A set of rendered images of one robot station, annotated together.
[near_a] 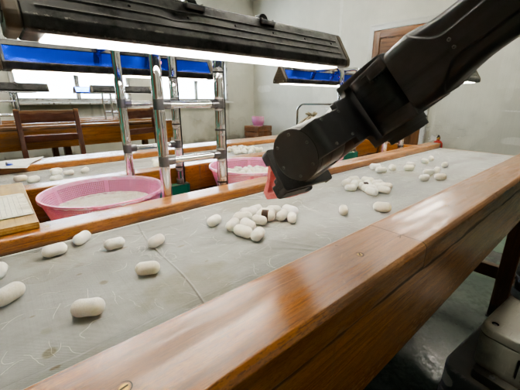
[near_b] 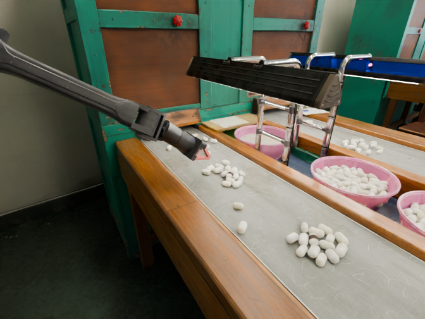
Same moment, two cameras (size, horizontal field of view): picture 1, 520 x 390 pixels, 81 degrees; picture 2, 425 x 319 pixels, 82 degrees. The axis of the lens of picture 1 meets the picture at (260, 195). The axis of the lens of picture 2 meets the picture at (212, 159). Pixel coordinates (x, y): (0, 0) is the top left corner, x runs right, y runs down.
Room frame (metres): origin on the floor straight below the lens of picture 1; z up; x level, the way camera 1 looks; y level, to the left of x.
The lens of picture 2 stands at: (0.61, -0.74, 1.18)
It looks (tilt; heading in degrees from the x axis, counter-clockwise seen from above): 27 degrees down; 98
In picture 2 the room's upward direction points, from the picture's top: straight up
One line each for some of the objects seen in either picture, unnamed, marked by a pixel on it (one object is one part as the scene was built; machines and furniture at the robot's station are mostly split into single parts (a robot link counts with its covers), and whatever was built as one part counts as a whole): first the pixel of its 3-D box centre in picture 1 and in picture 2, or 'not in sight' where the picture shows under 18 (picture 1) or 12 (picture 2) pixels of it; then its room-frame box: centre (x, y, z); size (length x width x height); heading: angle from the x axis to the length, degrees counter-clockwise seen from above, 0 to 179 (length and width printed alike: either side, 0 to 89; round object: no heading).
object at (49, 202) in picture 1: (107, 207); (261, 143); (0.69, 0.37, 0.72); 0.27 x 0.27 x 0.10
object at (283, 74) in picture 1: (323, 77); not in sight; (1.64, -0.32, 1.08); 0.62 x 0.08 x 0.07; 131
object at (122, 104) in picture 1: (141, 124); (327, 109); (0.95, 0.36, 0.90); 0.20 x 0.19 x 0.45; 131
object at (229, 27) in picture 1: (228, 35); (241, 74); (0.59, 0.05, 1.08); 0.62 x 0.08 x 0.07; 131
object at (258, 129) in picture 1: (258, 131); not in sight; (6.67, 0.04, 0.32); 0.42 x 0.42 x 0.64; 45
